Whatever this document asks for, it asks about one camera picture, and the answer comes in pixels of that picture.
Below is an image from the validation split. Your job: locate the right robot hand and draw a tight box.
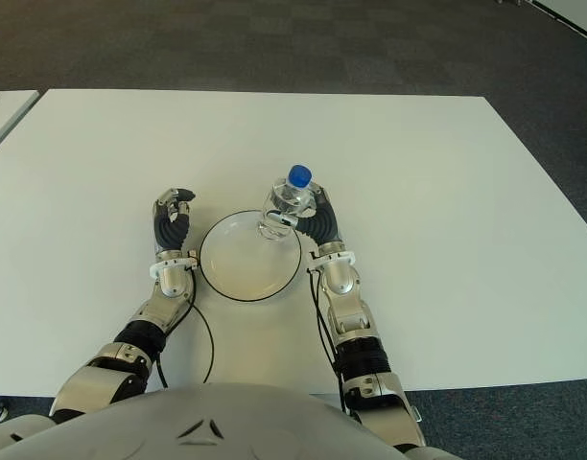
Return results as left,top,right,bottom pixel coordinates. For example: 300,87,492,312
266,184,345,254

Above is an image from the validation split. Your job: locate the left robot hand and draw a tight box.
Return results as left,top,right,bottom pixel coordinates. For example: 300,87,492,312
152,186,198,259

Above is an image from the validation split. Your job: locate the clear water bottle blue cap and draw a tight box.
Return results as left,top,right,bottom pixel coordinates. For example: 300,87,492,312
256,164,319,242

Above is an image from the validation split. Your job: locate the white plate black rim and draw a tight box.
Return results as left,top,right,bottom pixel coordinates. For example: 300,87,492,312
199,209,303,303

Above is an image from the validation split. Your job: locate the grey robot torso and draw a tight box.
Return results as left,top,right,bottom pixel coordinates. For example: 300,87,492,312
0,381,460,460

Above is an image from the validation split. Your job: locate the white side table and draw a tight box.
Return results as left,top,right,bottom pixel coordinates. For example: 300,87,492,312
0,89,40,157

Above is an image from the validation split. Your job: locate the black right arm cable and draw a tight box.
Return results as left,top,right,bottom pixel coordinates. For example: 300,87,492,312
310,270,355,416

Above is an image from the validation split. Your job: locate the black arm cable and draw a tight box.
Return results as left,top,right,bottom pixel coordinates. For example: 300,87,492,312
153,267,215,389
310,270,355,416

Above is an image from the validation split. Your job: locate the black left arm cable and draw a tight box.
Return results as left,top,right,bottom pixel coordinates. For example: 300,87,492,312
153,267,215,389

